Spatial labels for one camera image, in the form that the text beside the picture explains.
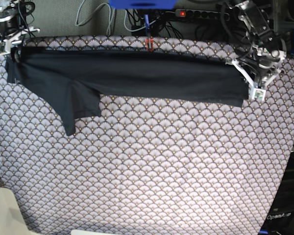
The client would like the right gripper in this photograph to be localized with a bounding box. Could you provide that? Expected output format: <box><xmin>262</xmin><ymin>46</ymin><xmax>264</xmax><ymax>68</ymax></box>
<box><xmin>0</xmin><ymin>28</ymin><xmax>29</xmax><ymax>55</ymax></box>

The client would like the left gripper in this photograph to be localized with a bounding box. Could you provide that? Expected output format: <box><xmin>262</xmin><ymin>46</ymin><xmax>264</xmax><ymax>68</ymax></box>
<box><xmin>239</xmin><ymin>55</ymin><xmax>279</xmax><ymax>86</ymax></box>

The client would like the dark navy T-shirt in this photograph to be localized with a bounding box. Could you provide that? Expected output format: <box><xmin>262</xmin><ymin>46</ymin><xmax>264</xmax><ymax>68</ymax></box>
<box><xmin>5</xmin><ymin>47</ymin><xmax>248</xmax><ymax>136</ymax></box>

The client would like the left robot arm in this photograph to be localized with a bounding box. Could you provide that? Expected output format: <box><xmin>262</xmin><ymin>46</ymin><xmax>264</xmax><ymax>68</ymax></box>
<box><xmin>220</xmin><ymin>0</ymin><xmax>287</xmax><ymax>89</ymax></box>

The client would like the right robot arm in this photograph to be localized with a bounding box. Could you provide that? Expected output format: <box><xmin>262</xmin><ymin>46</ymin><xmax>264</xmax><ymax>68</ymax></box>
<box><xmin>0</xmin><ymin>0</ymin><xmax>40</xmax><ymax>55</ymax></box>

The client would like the red table clamp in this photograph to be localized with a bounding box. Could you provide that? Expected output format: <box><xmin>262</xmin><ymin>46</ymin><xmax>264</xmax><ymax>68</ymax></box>
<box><xmin>146</xmin><ymin>37</ymin><xmax>153</xmax><ymax>51</ymax></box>

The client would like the black OpenArm box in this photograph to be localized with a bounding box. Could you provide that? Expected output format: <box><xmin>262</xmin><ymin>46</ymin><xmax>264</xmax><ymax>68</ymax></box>
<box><xmin>259</xmin><ymin>152</ymin><xmax>294</xmax><ymax>235</ymax></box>

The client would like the fan-patterned tablecloth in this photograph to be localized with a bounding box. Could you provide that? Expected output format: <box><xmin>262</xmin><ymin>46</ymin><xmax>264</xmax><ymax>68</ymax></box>
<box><xmin>0</xmin><ymin>35</ymin><xmax>294</xmax><ymax>235</ymax></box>

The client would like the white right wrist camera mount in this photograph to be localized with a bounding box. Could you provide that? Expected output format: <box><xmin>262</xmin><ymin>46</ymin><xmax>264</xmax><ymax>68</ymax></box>
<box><xmin>0</xmin><ymin>27</ymin><xmax>41</xmax><ymax>54</ymax></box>

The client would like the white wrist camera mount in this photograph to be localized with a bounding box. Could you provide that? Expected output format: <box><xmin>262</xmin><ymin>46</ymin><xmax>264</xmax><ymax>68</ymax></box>
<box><xmin>0</xmin><ymin>27</ymin><xmax>41</xmax><ymax>54</ymax></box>
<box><xmin>225</xmin><ymin>59</ymin><xmax>282</xmax><ymax>102</ymax></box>

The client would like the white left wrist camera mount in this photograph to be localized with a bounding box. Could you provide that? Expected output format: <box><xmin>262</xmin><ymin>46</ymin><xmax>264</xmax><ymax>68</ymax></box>
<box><xmin>225</xmin><ymin>59</ymin><xmax>282</xmax><ymax>102</ymax></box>

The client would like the black power strip red switch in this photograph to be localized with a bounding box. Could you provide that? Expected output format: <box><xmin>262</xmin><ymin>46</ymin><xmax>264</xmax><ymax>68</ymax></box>
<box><xmin>174</xmin><ymin>9</ymin><xmax>221</xmax><ymax>20</ymax></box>

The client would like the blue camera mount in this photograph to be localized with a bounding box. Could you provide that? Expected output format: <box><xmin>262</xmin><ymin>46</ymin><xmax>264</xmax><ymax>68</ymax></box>
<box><xmin>109</xmin><ymin>0</ymin><xmax>177</xmax><ymax>9</ymax></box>

